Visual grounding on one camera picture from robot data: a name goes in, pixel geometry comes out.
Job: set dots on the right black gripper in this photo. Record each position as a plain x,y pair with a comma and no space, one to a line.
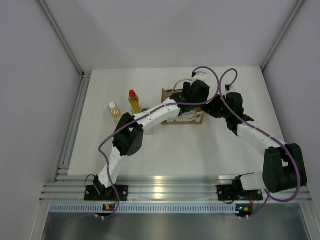
210,108

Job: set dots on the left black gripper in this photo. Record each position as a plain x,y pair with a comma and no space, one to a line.
203,98

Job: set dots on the burlap watermelon canvas bag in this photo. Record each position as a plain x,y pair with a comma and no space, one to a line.
195,116

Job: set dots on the grey cap clear bottle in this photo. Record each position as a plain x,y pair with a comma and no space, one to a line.
150,131

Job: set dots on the red cap yellow bottle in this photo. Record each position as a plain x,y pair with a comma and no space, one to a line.
134,102

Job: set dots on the white cap amber bottle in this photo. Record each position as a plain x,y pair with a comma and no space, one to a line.
115,111

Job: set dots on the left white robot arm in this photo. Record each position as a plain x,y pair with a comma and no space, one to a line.
127,139

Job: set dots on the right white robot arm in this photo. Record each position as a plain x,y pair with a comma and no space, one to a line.
283,163

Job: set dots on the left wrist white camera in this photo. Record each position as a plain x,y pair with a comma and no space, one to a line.
199,75

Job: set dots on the wrist white camera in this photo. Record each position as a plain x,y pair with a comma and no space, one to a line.
199,75
229,89

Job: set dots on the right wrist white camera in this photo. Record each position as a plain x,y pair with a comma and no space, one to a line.
229,89

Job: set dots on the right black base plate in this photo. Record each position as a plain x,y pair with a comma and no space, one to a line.
227,193

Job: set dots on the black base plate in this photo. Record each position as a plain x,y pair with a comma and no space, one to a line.
91,193
227,193

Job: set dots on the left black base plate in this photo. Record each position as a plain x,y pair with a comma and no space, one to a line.
91,193

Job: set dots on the aluminium extrusion rail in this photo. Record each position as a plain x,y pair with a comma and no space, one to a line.
71,188

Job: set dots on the white slotted cable duct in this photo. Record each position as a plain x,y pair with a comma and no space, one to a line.
152,208

